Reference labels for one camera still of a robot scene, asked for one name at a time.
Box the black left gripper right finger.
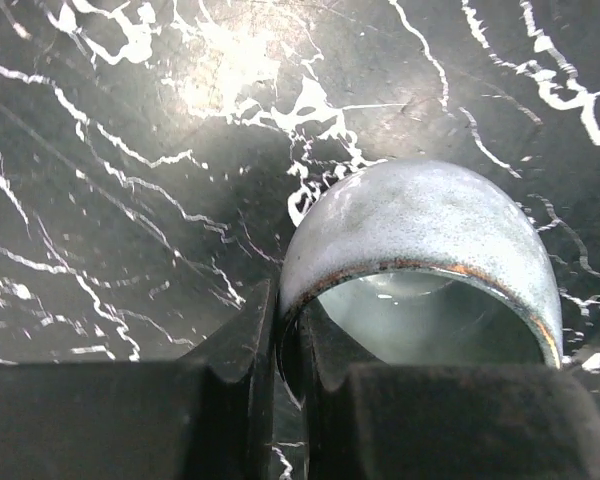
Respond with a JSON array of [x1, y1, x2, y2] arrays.
[[299, 307, 600, 479]]

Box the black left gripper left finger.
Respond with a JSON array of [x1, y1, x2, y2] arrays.
[[0, 280, 276, 479]]

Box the dark grey-green mug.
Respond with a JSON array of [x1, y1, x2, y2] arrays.
[[276, 159, 563, 402]]

